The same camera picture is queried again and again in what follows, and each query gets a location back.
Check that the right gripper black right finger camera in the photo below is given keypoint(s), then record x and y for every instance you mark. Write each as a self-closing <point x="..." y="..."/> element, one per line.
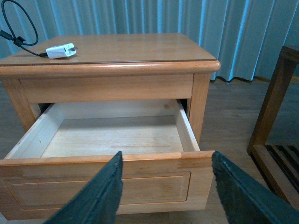
<point x="246" y="201"/>

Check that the wooden drawer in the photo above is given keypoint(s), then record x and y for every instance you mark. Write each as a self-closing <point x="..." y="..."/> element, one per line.
<point x="138" y="156"/>

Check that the white charger adapter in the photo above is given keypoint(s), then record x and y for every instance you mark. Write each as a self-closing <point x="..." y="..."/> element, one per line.
<point x="61" y="51"/>

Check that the pale blue pleated curtain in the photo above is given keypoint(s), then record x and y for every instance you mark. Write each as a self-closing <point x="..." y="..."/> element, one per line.
<point x="246" y="36"/>

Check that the dark wooden slatted furniture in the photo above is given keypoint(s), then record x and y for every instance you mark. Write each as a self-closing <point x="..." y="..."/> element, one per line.
<point x="279" y="163"/>

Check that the light wooden nightstand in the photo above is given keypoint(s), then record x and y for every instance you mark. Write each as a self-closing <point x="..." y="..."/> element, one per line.
<point x="111" y="68"/>

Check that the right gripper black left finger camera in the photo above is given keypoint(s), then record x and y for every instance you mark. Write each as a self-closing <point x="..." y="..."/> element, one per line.
<point x="99" y="199"/>

